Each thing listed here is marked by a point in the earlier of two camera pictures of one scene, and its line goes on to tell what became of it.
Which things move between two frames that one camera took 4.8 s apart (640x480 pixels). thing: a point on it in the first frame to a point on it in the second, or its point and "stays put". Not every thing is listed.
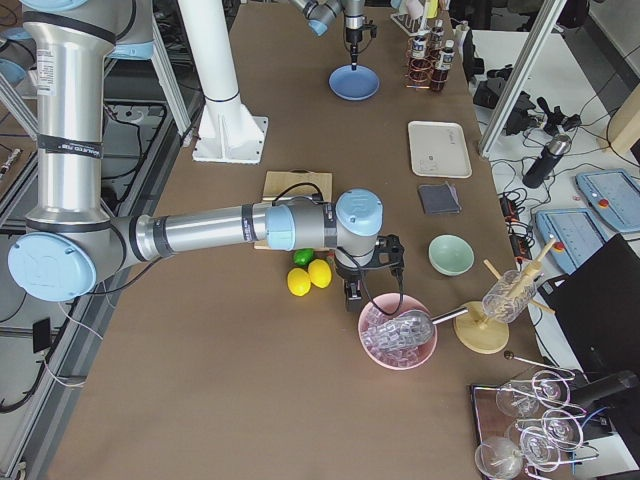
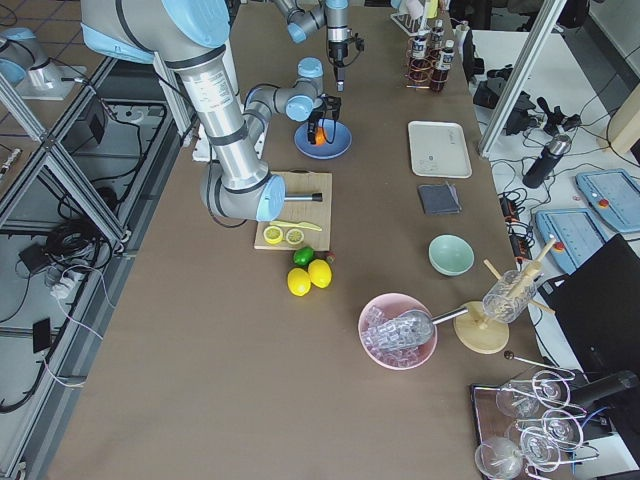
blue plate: [354, 85] to [337, 136]
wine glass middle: [562, 429] stays put
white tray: [439, 149] stays put
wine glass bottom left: [498, 458] stays put
